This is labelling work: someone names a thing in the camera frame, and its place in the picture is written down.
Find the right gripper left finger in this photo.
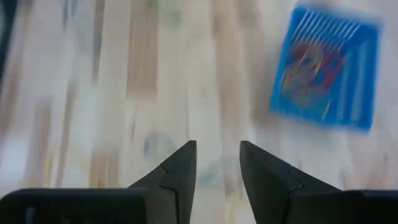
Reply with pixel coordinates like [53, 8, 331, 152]
[0, 139, 198, 224]

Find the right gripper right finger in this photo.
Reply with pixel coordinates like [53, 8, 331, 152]
[239, 140, 398, 224]

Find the red rubber band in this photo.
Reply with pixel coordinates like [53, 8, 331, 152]
[317, 51, 346, 91]

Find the blue plastic basket bin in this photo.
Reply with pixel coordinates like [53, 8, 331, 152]
[269, 4, 382, 133]

